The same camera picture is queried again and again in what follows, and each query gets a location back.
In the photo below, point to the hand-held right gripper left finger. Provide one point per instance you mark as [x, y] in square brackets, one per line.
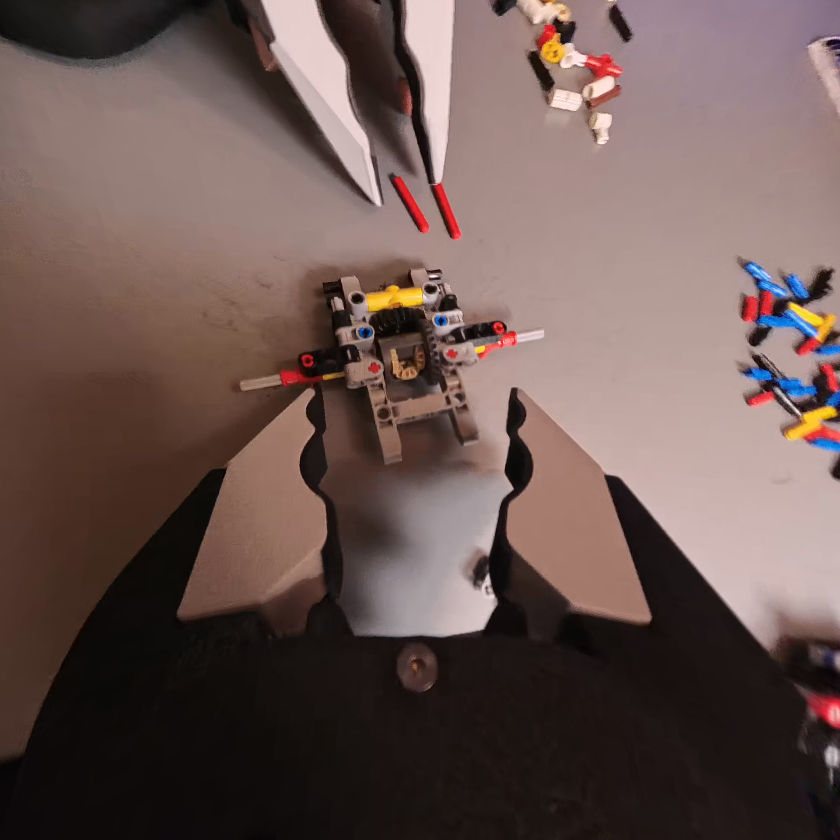
[256, 525]

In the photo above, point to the pile of mixed lego connectors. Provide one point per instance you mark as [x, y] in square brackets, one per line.
[577, 72]

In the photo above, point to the dark cloth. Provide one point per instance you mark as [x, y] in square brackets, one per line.
[85, 26]

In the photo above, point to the small black lego piece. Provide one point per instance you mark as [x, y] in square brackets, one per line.
[482, 571]

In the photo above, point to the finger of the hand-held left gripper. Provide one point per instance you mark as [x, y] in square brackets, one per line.
[433, 79]
[315, 85]

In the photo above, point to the black red lego chassis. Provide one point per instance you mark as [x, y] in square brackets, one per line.
[823, 709]

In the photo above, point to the grey lego differential assembly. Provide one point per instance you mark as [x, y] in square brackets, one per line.
[400, 354]

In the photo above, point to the pile of small lego pins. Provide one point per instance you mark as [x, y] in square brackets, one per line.
[794, 367]

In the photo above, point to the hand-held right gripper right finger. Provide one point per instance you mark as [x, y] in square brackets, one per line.
[571, 525]

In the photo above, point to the red lego axle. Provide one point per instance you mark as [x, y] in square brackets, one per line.
[446, 211]
[410, 205]

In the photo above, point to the colourful sticker sheet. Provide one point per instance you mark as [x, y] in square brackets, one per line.
[827, 72]

